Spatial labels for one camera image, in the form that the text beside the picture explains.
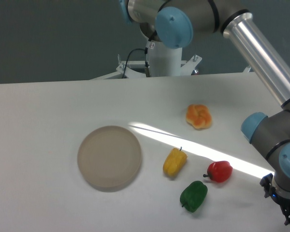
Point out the orange knotted bread roll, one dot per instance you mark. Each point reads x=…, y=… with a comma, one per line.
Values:
x=198, y=116

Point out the yellow bell pepper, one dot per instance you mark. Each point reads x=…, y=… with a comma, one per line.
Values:
x=174, y=162

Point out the green bell pepper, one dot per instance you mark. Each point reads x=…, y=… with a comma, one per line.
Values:
x=193, y=196

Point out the beige round plate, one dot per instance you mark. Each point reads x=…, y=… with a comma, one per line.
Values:
x=109, y=158

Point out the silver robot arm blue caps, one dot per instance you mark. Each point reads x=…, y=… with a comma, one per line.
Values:
x=170, y=25

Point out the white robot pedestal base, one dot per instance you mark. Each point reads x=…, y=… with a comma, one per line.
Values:
x=159, y=61

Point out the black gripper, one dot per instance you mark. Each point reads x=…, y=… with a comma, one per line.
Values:
x=277, y=194

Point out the red bell pepper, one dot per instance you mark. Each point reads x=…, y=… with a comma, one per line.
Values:
x=219, y=171

